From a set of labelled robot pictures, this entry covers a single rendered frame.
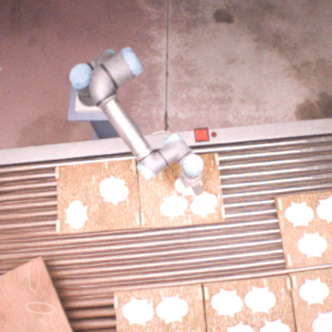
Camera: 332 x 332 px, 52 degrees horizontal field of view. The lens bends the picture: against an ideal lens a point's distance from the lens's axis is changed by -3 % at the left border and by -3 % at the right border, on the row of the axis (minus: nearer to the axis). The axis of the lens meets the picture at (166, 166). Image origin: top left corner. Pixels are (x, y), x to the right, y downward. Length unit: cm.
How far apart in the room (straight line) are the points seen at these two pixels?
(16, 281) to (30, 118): 168
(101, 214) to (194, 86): 161
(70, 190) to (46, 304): 55
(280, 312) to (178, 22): 252
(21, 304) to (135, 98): 186
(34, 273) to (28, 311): 17
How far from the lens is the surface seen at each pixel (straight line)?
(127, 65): 138
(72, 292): 179
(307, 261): 183
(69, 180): 182
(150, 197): 173
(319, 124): 203
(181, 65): 309
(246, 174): 181
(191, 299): 172
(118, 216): 173
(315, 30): 356
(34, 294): 172
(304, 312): 183
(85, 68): 179
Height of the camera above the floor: 264
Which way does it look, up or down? 75 degrees down
